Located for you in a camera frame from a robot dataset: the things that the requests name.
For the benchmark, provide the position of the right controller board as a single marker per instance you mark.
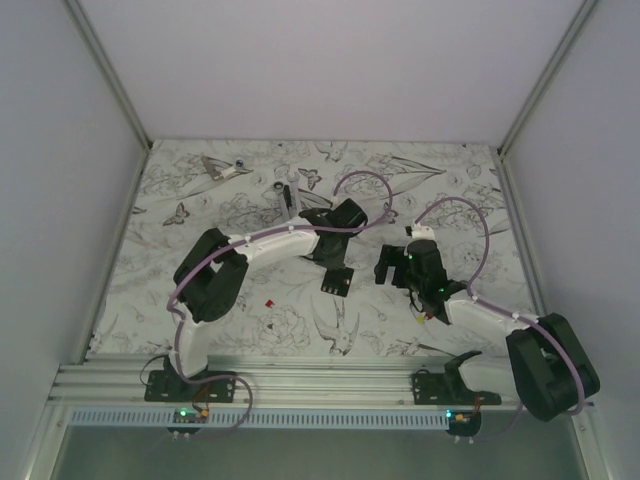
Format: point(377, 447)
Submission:
point(463, 423)

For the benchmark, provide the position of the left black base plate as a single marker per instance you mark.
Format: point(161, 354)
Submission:
point(166, 386)

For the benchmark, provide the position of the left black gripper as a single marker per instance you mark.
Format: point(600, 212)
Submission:
point(338, 262)

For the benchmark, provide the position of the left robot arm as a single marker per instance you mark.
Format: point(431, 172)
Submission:
point(210, 278)

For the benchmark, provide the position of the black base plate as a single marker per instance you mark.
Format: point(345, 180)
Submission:
point(166, 386)
point(443, 389)

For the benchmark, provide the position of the controller board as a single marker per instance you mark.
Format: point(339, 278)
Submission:
point(463, 423)
point(190, 416)

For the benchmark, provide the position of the left controller board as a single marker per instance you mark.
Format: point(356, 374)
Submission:
point(190, 416)

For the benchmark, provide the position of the black fuse box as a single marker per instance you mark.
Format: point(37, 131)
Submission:
point(337, 282)

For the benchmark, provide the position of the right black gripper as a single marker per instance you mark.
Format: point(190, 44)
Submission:
point(391, 256)

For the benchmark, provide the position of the aluminium rail frame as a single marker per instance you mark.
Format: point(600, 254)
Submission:
point(280, 382)

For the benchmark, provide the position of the white slotted cable duct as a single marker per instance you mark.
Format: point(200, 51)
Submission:
point(263, 418)

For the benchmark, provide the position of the floral patterned mat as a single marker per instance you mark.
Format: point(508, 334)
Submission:
point(189, 187)

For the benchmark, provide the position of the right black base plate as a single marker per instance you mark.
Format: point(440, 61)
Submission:
point(443, 389)

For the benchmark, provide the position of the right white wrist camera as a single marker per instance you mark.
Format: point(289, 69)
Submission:
point(420, 232)

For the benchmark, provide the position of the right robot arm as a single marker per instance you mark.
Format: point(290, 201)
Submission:
point(539, 362)

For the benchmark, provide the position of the yellow and red fuse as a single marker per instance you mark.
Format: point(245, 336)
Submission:
point(422, 318)

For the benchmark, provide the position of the silver ratchet wrench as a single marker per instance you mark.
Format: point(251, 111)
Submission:
point(284, 196)

